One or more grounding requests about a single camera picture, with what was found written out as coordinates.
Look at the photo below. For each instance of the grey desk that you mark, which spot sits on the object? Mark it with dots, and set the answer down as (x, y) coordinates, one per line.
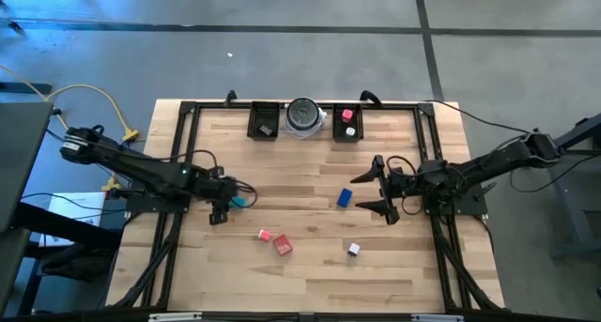
(23, 162)

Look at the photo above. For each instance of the white blue cube charger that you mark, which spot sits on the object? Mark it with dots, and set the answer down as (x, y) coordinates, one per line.
(354, 249)

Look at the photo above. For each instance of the black floor bar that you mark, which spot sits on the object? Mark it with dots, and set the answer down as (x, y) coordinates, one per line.
(23, 88)

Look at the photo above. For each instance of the silver bracket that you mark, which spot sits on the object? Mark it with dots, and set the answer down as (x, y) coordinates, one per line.
(436, 318)
(176, 317)

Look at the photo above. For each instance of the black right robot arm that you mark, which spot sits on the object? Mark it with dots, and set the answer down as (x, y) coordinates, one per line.
(493, 164)

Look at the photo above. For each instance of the white paper box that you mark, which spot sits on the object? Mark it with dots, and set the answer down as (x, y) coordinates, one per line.
(80, 209)

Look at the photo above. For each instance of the blue charger block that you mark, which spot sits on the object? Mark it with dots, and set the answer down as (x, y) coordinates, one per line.
(344, 197)

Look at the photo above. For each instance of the red multiport charger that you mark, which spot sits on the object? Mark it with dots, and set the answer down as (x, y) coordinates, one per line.
(282, 245)

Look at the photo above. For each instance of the green plug adapter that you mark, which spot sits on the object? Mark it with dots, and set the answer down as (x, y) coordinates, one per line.
(350, 132)

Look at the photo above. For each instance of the pink cube charger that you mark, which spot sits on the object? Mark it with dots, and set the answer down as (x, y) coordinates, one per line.
(347, 115)

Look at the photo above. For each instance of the dark metal stand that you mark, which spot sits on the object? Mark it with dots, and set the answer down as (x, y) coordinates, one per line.
(570, 151)

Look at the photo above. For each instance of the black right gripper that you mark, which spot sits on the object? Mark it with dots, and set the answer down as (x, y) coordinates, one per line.
(404, 186)

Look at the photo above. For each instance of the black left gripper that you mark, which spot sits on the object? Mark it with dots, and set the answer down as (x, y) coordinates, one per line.
(218, 188)

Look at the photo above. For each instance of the small pink white charger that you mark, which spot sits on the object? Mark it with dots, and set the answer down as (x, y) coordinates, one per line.
(265, 234)

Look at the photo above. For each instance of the black charger block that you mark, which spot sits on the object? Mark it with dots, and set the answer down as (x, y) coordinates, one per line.
(266, 130)

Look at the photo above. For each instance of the black mesh basket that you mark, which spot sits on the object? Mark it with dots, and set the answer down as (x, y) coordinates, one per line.
(357, 122)
(256, 115)

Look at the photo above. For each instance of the black cloth bundle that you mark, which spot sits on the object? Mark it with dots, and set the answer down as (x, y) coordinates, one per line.
(75, 265)

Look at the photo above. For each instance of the teal charger block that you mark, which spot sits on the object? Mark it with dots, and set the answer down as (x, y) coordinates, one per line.
(239, 203)

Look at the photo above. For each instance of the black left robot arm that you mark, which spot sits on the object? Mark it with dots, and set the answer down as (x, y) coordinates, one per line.
(141, 164)

